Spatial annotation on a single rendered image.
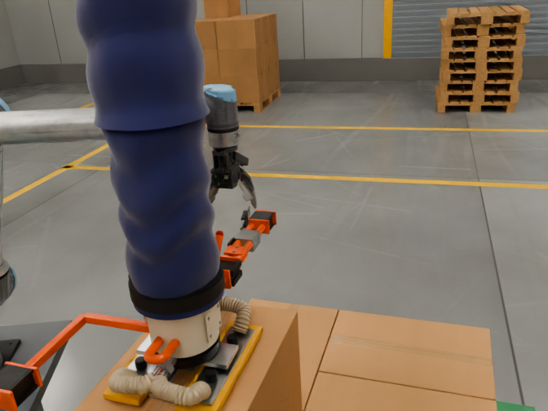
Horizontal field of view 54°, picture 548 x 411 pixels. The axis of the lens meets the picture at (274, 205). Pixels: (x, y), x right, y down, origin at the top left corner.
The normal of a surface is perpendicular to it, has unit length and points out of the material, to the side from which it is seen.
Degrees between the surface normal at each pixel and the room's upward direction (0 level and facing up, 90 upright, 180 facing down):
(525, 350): 0
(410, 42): 90
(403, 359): 0
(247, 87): 90
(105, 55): 80
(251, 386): 0
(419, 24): 90
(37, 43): 90
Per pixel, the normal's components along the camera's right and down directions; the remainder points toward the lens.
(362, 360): -0.06, -0.92
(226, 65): -0.28, 0.39
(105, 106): -0.48, 0.52
